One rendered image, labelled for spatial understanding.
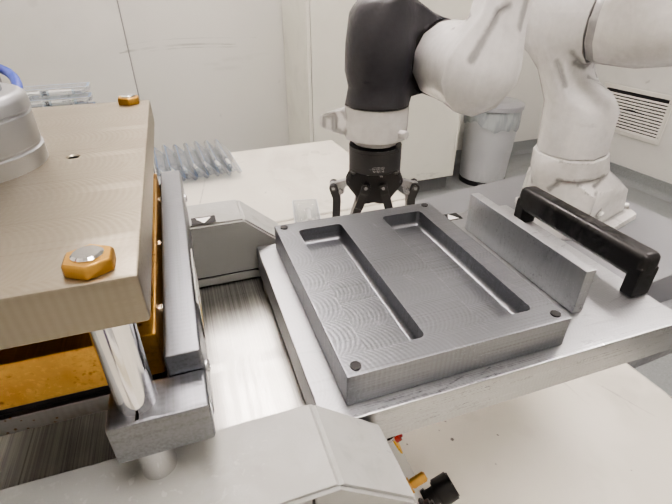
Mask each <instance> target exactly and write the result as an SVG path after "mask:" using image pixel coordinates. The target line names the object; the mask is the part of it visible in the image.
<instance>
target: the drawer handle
mask: <svg viewBox="0 0 672 504"><path fill-rule="evenodd" d="M514 216H515V217H517V218H518V219H520V220H521V221H523V222H525V223H527V222H532V221H534V218H537V219H538V220H540V221H541V222H543V223H545V224H546V225H548V226H549V227H551V228H553V229H554V230H556V231H558V232H559V233H561V234H562V235H564V236H566V237H567V238H569V239H570V240H572V241H574V242H575V243H577V244H578V245H580V246H582V247H583V248H585V249H587V250H588V251H590V252H591V253H593V254H595V255H596V256H598V257H599V258H601V259H603V260H604V261H606V262H607V263H609V264H611V265H612V266H614V267H615V268H617V269H619V270H620V271H622V272H624V273H625V274H626V275H625V278H624V280H623V282H622V285H621V287H620V291H621V292H622V293H624V294H625V295H627V296H628V297H631V298H632V297H636V296H639V295H643V294H646V293H648V291H649V289H650V287H651V284H652V282H653V280H654V278H655V276H656V274H657V271H658V269H659V267H658V264H659V262H660V259H661V255H660V254H659V253H658V252H657V251H656V250H654V249H652V248H650V247H648V246H646V245H645V244H643V243H641V242H639V241H637V240H635V239H633V238H631V237H630V236H628V235H626V234H624V233H622V232H620V231H618V230H617V229H615V228H613V227H611V226H609V225H607V224H605V223H604V222H602V221H600V220H598V219H596V218H594V217H592V216H591V215H589V214H587V213H585V212H583V211H581V210H579V209H577V208H576V207H574V206H572V205H570V204H568V203H566V202H564V201H563V200H561V199H559V198H557V197H555V196H553V195H551V194H550V193H548V192H546V191H544V190H542V189H540V188H538V187H536V186H529V187H525V188H523V189H522V191H521V194H520V197H518V199H517V203H516V207H515V212H514Z"/></svg>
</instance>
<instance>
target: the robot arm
mask: <svg viewBox="0 0 672 504"><path fill-rule="evenodd" d="M524 49H525V50H526V51H527V52H528V54H529V56H530V57H531V59H532V61H533V62H534V64H535V66H536V67H537V69H538V73H539V79H540V84H541V89H542V94H543V99H544V101H543V108H542V114H541V120H540V127H539V133H538V139H537V144H536V145H535V146H534V147H533V152H532V157H531V166H530V167H529V168H528V171H527V174H526V177H525V180H524V183H523V186H522V189H523V188H525V187H529V186H536V187H538V188H540V189H542V190H544V191H546V192H548V193H550V194H551V195H553V196H555V197H557V198H559V199H561V200H563V201H564V202H566V203H568V204H570V205H572V206H574V207H576V208H577V209H579V210H581V211H583V212H585V213H587V214H589V215H591V216H592V217H594V218H596V219H598V220H600V221H602V222H604V223H605V224H607V225H609V226H611V227H613V228H615V229H619V228H621V227H622V226H624V225H626V224H627V223H629V222H631V221H632V220H634V219H635V218H636V213H635V212H634V211H633V210H632V209H630V208H629V203H626V202H625V201H626V197H627V192H628V189H627V188H626V186H625V185H624V184H623V183H622V182H621V181H620V180H619V179H618V178H617V177H616V176H615V175H614V174H613V173H612V172H611V171H610V153H609V152H608V151H609V148H610V144H611V141H612V138H613V134H614V131H615V128H616V124H617V121H618V118H619V114H620V108H619V105H618V102H617V100H616V98H615V96H614V94H613V93H612V92H611V91H610V90H609V89H607V88H606V87H605V86H604V85H602V84H601V83H600V82H599V79H598V76H597V74H596V71H595V64H600V65H608V66H616V67H624V68H632V69H640V68H655V67H671V66H672V0H473V3H472V6H471V10H470V13H469V17H468V18H467V19H466V20H458V19H449V18H445V17H443V16H441V15H439V14H437V13H435V12H433V11H432V10H430V9H429V8H428V7H426V6H425V5H424V4H422V3H421V2H420V1H419V0H357V1H356V2H355V4H354V5H353V6H352V8H351V10H350V12H349V16H348V25H347V33H346V41H345V75H346V79H347V84H348V89H347V95H346V100H345V106H344V107H341V108H338V109H335V110H331V111H328V112H325V113H323V114H321V115H320V125H321V127H322V128H324V129H327V130H330V131H332V132H335V133H338V134H342V135H345V137H346V139H348V140H350V142H349V171H348V173H347V175H346V178H343V179H340V180H336V179H331V180H330V185H329V190H330V193H331V195H332V198H333V211H332V217H335V216H340V207H341V194H343V193H344V189H345V187H346V186H348V187H349V188H350V190H351V191H352V192H353V193H354V195H355V199H354V203H353V206H352V209H351V212H350V214H355V213H361V211H362V209H363V207H364V204H369V203H373V202H375V203H379V204H384V208H385V209H387V208H393V205H392V201H391V197H392V196H393V194H394V193H395V192H396V191H397V190H398V188H399V187H400V186H402V187H403V192H404V193H405V206H406V205H412V204H415V198H416V196H417V194H418V191H419V189H420V187H419V184H418V181H417V179H415V178H413V179H411V180H409V179H406V178H402V175H401V173H400V164H401V149H402V143H401V141H403V140H405V139H407V138H408V136H409V133H408V131H407V127H408V115H409V103H410V99H411V96H415V95H418V94H425V95H428V96H430V97H433V98H435V99H437V100H439V101H441V102H442V103H444V104H445V105H446V106H448V107H449V108H450V109H451V110H453V111H454V112H456V113H459V114H463V115H466V116H470V117H473V116H476V115H478V114H481V113H484V112H486V111H489V110H492V109H494V108H496V107H497V106H498V105H499V104H500V103H501V102H502V100H503V99H504V98H505V97H506V96H507V95H508V94H509V92H510V91H511V90H512V89H513V88H514V87H515V85H516V84H517V81H518V78H519V74H520V71H521V68H522V60H523V52H524ZM522 189H521V191H522Z"/></svg>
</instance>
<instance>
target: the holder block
mask: <svg viewBox="0 0 672 504"><path fill-rule="evenodd" d="M274 228H275V241H276V249H277V251H278V253H279V255H280V258H281V260H282V262H283V264H284V266H285V269H286V271H287V273H288V275H289V278H290V280H291V282H292V284H293V287H294V289H295V291H296V293H297V296H298V298H299V300H300V302H301V304H302V307H303V309H304V311H305V313H306V316H307V318H308V320H309V322H310V325H311V327H312V329H313V331H314V333H315V336H316V338H317V340H318V342H319V345H320V347H321V349H322V351H323V354H324V356H325V358H326V360H327V363H328V365H329V367H330V369H331V371H332V374H333V376H334V378H335V380H336V383H337V385H338V387H339V389H340V392H341V394H342V396H343V398H344V400H345V403H346V405H351V404H355V403H358V402H362V401H365V400H369V399H372V398H376V397H379V396H383V395H386V394H390V393H393V392H397V391H400V390H404V389H407V388H411V387H414V386H418V385H421V384H425V383H428V382H432V381H435V380H439V379H442V378H446V377H449V376H453V375H456V374H460V373H463V372H467V371H470V370H474V369H477V368H481V367H484V366H488V365H491V364H495V363H498V362H502V361H505V360H509V359H512V358H516V357H519V356H523V355H526V354H530V353H533V352H537V351H540V350H544V349H547V348H551V347H554V346H558V345H561V344H562V343H563V340H564V337H565V334H566V331H567V329H568V326H569V323H570V320H571V318H570V317H569V316H568V315H567V314H566V313H564V312H563V311H562V310H561V309H559V308H558V307H557V306H556V305H554V304H553V303H552V302H551V301H550V300H548V299H547V298H546V297H545V296H543V295H542V294H541V293H540V292H538V291H537V290H536V289H535V288H533V287H532V286H531V285H530V284H529V283H527V282H526V281H525V280H524V279H522V278H521V277H520V276H519V275H517V274H516V273H515V272H514V271H512V270H511V269H510V268H509V267H508V266H506V265H505V264H504V263H503V262H501V261H500V260H499V259H498V258H496V257H495V256H494V255H493V254H491V253H490V252H489V251H488V250H487V249H485V248H484V247H483V246H482V245H480V244H479V243H478V242H477V241H475V240H474V239H473V238H472V237H470V236H469V235H468V234H467V233H466V232H464V231H463V230H462V229H461V228H459V227H458V226H457V225H456V224H454V223H453V222H452V221H451V220H450V219H448V218H447V217H446V216H445V215H443V214H442V213H441V212H440V211H438V210H437V209H436V208H435V207H433V206H432V205H431V204H430V203H429V202H425V203H419V204H412V205H406V206H399V207H393V208H387V209H380V210H374V211H367V212H361V213H355V214H348V215H342V216H335V217H329V218H323V219H316V220H310V221H303V222H297V223H291V224H284V225H278V226H275V227H274Z"/></svg>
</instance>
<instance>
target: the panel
mask: <svg viewBox="0 0 672 504"><path fill-rule="evenodd" d="M389 446H390V448H391V450H392V452H393V454H394V456H395V458H396V460H397V462H398V464H399V466H400V468H401V470H402V472H403V474H404V476H405V478H406V480H407V482H408V484H409V486H410V488H411V490H412V492H413V494H414V496H415V498H416V503H415V504H424V503H423V501H424V499H423V497H422V495H421V493H420V489H422V488H421V485H422V484H424V483H425V482H427V480H428V478H427V477H426V475H425V473H424V472H422V471H421V472H420V473H418V474H416V475H415V474H414V473H413V471H412V469H411V467H410V465H409V463H408V461H407V459H406V457H405V455H404V453H403V451H402V449H401V446H400V444H399V442H398V443H397V442H396V441H393V442H392V443H390V444H389Z"/></svg>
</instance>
